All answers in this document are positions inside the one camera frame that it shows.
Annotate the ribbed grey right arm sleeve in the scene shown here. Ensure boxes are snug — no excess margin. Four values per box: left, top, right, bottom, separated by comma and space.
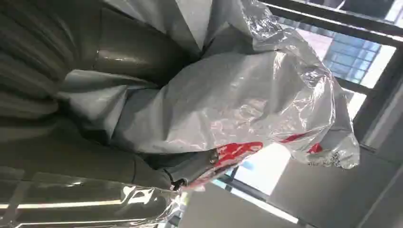
0, 0, 79, 125

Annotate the dark window frame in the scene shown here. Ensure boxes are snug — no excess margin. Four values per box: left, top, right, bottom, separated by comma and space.
215, 0, 403, 225

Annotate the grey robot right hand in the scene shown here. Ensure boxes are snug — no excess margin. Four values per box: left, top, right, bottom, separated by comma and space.
0, 0, 220, 228

